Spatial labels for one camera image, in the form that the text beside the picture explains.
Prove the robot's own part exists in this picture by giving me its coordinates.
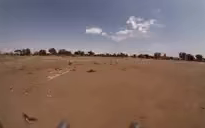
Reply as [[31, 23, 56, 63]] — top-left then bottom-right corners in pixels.
[[57, 120, 70, 128], [129, 120, 142, 128]]

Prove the brown bare dirt ground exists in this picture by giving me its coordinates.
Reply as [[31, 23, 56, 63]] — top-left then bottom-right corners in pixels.
[[0, 55, 205, 128]]

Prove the row of trees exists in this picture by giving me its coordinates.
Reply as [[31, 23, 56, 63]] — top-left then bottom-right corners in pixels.
[[0, 43, 205, 63]]

